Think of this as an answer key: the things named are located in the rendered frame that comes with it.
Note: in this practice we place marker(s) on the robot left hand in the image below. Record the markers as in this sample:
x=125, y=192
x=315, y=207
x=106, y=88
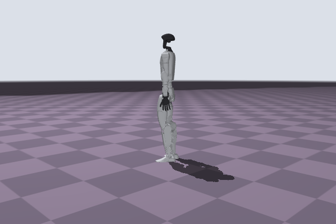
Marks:
x=165, y=102

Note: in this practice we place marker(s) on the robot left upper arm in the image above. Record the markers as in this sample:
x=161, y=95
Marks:
x=165, y=62

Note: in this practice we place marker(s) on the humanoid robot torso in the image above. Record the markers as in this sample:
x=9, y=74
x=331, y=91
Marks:
x=171, y=72

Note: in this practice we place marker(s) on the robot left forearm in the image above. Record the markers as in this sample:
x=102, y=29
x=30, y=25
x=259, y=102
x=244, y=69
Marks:
x=165, y=83

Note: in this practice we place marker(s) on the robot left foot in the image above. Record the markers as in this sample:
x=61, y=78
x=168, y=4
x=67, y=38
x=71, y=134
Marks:
x=172, y=159

